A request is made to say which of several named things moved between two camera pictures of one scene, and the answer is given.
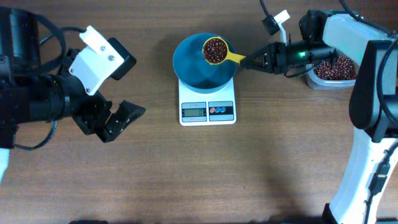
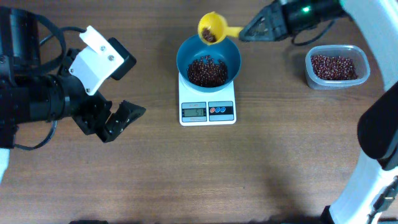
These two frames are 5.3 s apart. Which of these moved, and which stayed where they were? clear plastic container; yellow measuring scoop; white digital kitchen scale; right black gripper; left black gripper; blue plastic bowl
Moved: right black gripper; yellow measuring scoop
Stayed: white digital kitchen scale; left black gripper; blue plastic bowl; clear plastic container
